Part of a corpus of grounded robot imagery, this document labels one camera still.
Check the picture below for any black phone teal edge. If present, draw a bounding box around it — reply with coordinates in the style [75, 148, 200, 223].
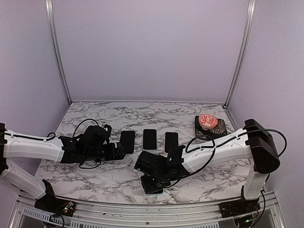
[144, 188, 163, 195]

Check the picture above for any red white patterned bowl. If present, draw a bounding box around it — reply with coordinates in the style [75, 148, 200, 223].
[199, 114, 218, 130]

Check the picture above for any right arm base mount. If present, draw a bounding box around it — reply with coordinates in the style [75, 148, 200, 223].
[219, 186, 260, 218]

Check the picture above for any black phone with silver edge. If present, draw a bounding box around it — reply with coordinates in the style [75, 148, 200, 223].
[164, 132, 179, 154]

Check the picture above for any front aluminium rail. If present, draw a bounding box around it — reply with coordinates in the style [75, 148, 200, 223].
[9, 187, 283, 228]

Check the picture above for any black phone with camera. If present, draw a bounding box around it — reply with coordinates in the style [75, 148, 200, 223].
[120, 131, 135, 154]

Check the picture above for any black floral cloth mat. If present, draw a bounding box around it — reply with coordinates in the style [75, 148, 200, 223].
[195, 116, 228, 139]

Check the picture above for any aluminium frame post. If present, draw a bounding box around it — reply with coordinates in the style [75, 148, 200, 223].
[224, 0, 256, 109]
[45, 0, 72, 106]

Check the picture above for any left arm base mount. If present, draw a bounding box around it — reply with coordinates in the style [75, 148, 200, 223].
[34, 180, 76, 217]

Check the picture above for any right aluminium frame post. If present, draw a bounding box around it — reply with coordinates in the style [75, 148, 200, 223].
[224, 0, 256, 109]

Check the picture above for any left aluminium frame post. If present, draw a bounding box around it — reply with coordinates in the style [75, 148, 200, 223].
[45, 0, 72, 106]

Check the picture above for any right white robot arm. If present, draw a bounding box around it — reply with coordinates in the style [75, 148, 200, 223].
[134, 119, 280, 213]

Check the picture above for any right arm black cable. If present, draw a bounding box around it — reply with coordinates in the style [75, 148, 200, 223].
[163, 128, 287, 188]

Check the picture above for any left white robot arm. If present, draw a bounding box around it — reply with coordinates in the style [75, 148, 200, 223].
[0, 123, 127, 211]

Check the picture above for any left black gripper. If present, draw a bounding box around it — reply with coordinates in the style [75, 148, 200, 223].
[84, 142, 128, 161]

